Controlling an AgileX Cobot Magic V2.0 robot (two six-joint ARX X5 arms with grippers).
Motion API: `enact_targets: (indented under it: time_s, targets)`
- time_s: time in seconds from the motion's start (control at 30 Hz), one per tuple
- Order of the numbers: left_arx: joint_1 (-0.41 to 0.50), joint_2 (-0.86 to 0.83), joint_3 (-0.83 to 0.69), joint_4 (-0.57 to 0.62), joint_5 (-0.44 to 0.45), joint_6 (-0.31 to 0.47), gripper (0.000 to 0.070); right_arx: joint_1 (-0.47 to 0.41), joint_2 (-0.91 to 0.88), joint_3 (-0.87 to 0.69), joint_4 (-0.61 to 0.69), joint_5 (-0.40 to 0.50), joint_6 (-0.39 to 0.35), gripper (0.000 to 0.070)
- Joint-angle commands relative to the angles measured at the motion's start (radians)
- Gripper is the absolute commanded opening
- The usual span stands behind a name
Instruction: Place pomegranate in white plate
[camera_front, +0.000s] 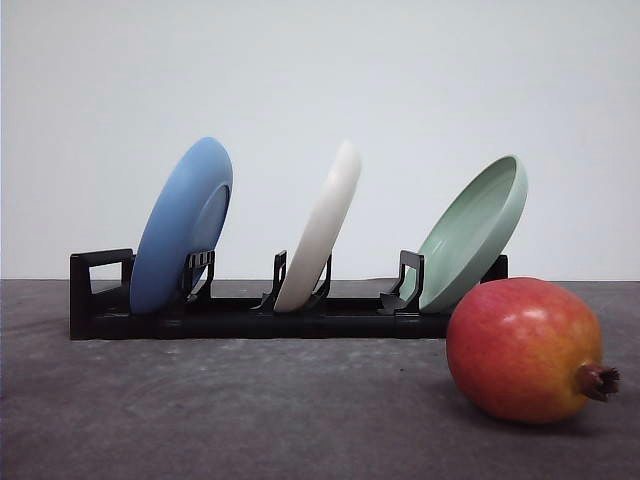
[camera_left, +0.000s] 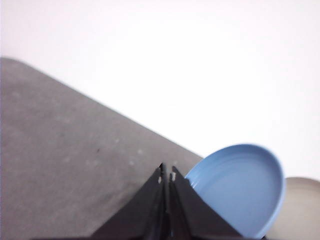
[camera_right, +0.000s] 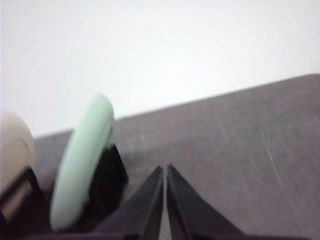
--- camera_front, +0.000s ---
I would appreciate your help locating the white plate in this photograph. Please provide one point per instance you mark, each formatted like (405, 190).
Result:
(328, 212)

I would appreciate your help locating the red pomegranate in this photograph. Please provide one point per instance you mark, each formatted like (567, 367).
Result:
(527, 350)

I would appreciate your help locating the blue plate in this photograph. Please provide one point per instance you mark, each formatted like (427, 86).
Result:
(187, 218)

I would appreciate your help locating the light green plate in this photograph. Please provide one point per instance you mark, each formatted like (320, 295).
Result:
(471, 235)

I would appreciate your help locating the black plastic dish rack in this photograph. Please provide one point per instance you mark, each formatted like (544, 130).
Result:
(249, 309)

